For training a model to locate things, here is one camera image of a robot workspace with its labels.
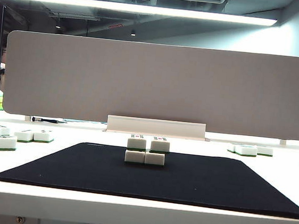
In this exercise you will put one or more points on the mahjong tile green red bars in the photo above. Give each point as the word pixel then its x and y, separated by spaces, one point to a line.
pixel 136 144
pixel 160 146

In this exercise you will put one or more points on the mahjong tile red character print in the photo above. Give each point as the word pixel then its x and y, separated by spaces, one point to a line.
pixel 134 156
pixel 154 158

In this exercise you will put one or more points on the beige fabric desk partition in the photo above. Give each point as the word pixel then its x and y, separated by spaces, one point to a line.
pixel 157 86

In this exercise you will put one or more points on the black rectangular desk mat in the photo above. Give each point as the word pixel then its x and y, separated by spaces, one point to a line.
pixel 158 182

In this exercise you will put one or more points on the small ceiling spot lamp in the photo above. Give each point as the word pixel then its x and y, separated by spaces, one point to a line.
pixel 133 33
pixel 58 26

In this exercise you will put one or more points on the black screwdriver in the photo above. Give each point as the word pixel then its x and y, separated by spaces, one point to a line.
pixel 44 120

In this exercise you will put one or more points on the long white light strip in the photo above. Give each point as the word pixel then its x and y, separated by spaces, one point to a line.
pixel 123 6

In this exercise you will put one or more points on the metal partition foot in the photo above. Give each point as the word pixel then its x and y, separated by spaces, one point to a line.
pixel 283 142
pixel 27 118

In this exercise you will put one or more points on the brass bolt under table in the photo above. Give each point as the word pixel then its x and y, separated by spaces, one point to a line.
pixel 20 220

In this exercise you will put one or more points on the white partition base bracket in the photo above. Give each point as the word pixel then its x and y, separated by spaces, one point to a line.
pixel 156 127

